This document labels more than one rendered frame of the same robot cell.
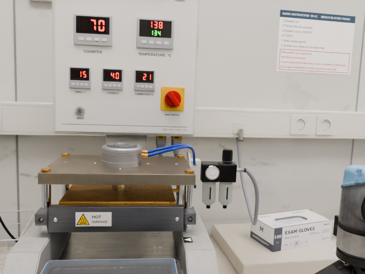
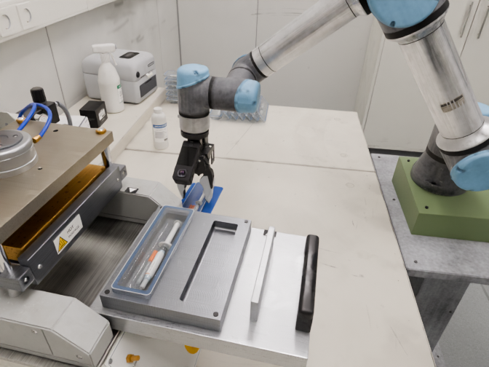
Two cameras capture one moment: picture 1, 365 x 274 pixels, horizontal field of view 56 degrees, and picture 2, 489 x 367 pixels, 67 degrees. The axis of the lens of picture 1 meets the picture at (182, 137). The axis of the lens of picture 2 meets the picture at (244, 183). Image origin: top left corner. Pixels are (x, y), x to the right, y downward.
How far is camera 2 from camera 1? 0.52 m
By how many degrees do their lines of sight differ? 72
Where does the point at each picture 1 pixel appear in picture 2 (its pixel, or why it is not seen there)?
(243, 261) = not seen: hidden behind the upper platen
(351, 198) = (196, 94)
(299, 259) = (97, 161)
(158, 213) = (107, 185)
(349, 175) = (189, 77)
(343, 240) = (193, 125)
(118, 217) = (84, 214)
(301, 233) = not seen: hidden behind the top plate
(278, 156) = not seen: outside the picture
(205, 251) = (158, 187)
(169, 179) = (98, 148)
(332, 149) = (33, 41)
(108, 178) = (58, 183)
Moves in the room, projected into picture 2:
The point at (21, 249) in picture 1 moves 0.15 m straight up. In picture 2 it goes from (53, 315) to (14, 221)
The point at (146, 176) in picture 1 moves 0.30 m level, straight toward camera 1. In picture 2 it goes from (84, 157) to (281, 188)
